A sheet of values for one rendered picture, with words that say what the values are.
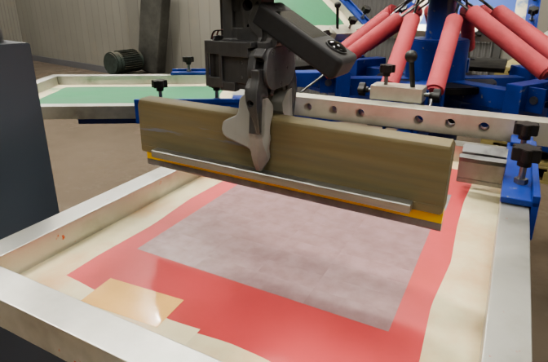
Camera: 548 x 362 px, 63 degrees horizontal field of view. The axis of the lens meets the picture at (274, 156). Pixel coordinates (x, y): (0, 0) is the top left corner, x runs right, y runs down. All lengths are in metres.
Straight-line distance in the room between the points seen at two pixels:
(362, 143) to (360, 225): 0.23
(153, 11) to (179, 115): 6.38
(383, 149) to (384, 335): 0.19
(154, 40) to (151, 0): 0.55
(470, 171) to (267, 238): 0.37
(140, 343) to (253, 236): 0.26
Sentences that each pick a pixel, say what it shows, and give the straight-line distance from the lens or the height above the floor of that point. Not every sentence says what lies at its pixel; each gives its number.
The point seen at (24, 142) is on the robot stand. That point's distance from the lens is 0.95.
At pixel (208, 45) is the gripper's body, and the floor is 1.22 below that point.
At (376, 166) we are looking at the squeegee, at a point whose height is 1.11.
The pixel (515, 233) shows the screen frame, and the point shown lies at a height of 0.99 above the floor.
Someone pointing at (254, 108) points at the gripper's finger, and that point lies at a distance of 0.48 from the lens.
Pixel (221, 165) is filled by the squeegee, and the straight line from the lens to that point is 0.56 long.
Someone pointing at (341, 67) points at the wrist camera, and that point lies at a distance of 0.47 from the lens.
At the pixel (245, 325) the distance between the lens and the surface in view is 0.49.
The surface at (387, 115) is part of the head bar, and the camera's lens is 1.08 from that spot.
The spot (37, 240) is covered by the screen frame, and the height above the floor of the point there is 0.99.
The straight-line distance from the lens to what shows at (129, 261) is 0.62.
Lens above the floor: 1.27
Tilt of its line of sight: 19 degrees down
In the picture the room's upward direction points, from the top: straight up
